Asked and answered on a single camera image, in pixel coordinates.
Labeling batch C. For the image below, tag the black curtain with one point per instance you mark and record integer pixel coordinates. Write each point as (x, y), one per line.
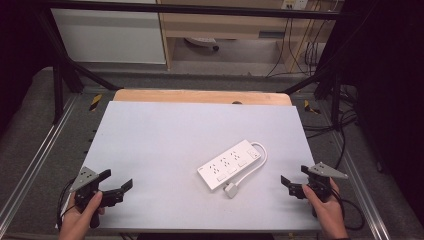
(20, 50)
(390, 83)

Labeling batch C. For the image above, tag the person's left hand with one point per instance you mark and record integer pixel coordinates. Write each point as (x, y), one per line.
(76, 225)

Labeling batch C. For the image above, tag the aluminium rail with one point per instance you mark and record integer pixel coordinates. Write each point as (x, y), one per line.
(33, 160)
(361, 186)

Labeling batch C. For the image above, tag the wooden table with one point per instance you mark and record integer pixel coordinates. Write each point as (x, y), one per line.
(200, 96)

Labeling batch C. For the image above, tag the white cabinet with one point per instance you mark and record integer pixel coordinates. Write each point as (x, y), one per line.
(110, 36)

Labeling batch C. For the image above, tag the yellow black tape marker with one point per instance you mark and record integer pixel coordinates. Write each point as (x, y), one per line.
(310, 107)
(95, 102)

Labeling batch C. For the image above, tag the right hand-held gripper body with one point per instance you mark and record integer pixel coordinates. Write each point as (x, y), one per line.
(325, 171)

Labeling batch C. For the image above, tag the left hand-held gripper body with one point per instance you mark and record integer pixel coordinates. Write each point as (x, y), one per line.
(84, 178)

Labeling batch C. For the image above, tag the wooden desk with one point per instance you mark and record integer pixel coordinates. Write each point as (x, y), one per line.
(226, 23)

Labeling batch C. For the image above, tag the white power plug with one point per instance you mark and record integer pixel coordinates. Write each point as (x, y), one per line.
(231, 190)

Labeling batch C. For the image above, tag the person's right hand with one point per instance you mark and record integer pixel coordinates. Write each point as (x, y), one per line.
(330, 216)

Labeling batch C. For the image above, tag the black metal frame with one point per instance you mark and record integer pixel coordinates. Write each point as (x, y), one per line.
(186, 7)

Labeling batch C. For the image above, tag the white wall socket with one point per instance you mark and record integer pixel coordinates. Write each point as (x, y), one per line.
(294, 4)

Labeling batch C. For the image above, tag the light grey table mat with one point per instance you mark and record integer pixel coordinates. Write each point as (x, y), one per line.
(160, 140)

